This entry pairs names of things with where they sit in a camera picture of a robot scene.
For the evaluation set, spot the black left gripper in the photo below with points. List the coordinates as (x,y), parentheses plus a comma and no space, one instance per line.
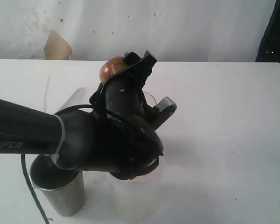
(122,94)

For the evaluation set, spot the brown wooden cup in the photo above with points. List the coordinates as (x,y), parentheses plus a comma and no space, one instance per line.
(112,67)

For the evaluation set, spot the clear plastic shaker cup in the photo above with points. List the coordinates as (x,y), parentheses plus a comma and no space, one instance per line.
(150,99)

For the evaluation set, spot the stainless steel cup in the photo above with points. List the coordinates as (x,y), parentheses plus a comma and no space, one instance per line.
(64,189)

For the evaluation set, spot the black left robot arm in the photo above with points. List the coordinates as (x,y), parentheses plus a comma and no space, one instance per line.
(115,132)

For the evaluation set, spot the white plastic backdrop sheet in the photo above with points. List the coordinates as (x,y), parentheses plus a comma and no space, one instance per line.
(172,30)

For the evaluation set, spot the white rectangular tray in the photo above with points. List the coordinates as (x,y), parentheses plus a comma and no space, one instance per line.
(80,96)

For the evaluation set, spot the dark object at right edge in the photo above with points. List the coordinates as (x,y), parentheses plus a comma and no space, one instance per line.
(269,49)

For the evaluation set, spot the translucent plastic container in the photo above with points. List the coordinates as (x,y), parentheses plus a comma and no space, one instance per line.
(134,201)

